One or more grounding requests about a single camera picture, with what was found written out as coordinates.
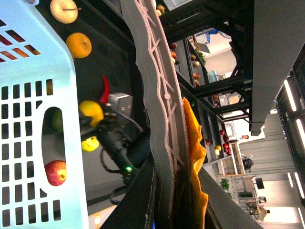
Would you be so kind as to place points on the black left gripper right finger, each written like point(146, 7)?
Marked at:
point(222, 212)

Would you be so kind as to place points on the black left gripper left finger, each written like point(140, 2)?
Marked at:
point(136, 210)

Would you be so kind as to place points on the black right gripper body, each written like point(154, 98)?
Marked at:
point(114, 141)

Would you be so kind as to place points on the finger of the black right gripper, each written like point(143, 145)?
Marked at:
point(89, 132)
point(84, 121)

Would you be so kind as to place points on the yellow lemon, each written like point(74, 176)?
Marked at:
point(92, 109)

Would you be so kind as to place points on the light blue shopping basket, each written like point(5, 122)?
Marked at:
point(36, 73)

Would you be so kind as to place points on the grey basket handle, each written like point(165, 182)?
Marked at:
point(163, 104)

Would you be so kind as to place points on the green apple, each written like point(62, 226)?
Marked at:
point(90, 144)

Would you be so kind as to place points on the red chili pepper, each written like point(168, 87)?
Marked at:
point(106, 90)

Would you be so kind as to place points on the green avocado front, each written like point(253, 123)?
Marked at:
point(57, 121)

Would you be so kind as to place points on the red apple front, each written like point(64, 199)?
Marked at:
point(56, 172)

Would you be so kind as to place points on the yellow cloth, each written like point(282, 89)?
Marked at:
point(197, 155)

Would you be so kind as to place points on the golden apple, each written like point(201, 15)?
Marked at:
point(79, 45)

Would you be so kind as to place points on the cream pear with stem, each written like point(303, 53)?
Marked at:
point(64, 11)

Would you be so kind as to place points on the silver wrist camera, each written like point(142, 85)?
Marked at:
point(121, 102)

